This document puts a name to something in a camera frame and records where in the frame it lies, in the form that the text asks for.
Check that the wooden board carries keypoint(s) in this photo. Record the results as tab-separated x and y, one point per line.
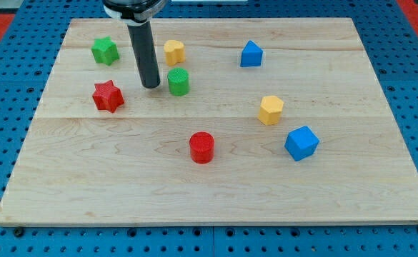
80	166

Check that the blue triangle block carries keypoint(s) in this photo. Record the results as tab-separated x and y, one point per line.
251	55

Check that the yellow hexagon block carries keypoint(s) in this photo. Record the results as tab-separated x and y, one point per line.
270	110

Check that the yellow heart block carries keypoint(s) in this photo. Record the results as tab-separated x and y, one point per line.
174	52

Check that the green cylinder block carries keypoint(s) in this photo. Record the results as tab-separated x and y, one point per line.
178	80

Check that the red cylinder block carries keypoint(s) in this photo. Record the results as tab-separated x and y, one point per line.
201	146

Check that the red star block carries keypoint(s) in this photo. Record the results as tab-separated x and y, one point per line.
107	96

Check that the green star block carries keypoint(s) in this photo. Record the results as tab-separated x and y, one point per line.
105	51

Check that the blue cube block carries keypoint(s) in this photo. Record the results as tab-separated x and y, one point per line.
301	143

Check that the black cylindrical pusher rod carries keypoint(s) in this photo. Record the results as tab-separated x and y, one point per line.
144	52

